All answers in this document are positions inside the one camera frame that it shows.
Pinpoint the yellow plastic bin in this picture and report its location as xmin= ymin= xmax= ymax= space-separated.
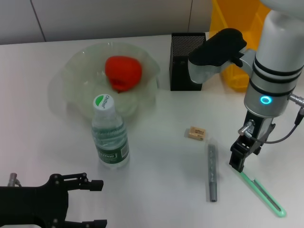
xmin=210 ymin=0 xmax=271 ymax=92

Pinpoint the black mesh pen holder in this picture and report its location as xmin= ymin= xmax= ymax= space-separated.
xmin=169 ymin=32 xmax=207 ymax=92

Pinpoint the green glass fruit bowl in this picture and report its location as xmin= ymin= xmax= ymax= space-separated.
xmin=59 ymin=42 xmax=161 ymax=120

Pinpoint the green utility knife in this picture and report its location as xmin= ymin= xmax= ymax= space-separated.
xmin=234 ymin=170 xmax=287 ymax=219

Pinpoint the orange fruit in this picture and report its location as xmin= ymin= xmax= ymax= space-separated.
xmin=105 ymin=56 xmax=143 ymax=94

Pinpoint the right wrist cable with plug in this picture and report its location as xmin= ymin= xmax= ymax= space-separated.
xmin=238 ymin=93 xmax=304 ymax=144

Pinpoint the clear water bottle green label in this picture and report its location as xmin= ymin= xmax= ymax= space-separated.
xmin=91 ymin=94 xmax=131 ymax=169

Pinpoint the small beige eraser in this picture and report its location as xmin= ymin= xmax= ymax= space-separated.
xmin=186 ymin=126 xmax=206 ymax=141

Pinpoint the grey glitter pen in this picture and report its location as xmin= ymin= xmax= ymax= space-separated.
xmin=205 ymin=140 xmax=218 ymax=203

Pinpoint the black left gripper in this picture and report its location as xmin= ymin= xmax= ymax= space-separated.
xmin=0 ymin=172 xmax=107 ymax=228

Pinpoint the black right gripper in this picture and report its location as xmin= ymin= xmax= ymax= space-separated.
xmin=228 ymin=110 xmax=276 ymax=173

